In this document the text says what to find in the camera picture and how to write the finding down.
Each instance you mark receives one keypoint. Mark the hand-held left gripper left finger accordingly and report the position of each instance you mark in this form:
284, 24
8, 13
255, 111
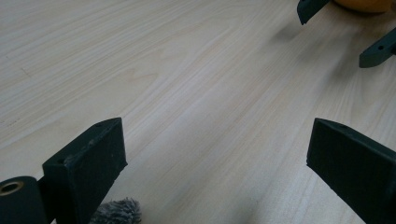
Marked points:
87, 161

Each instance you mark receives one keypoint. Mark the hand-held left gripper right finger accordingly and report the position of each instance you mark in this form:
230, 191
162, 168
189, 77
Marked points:
351, 168

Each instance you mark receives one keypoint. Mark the orange plush toy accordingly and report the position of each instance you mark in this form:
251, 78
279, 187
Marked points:
364, 4

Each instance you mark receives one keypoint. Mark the grey fuzzy cloth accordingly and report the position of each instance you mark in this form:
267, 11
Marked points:
118, 213

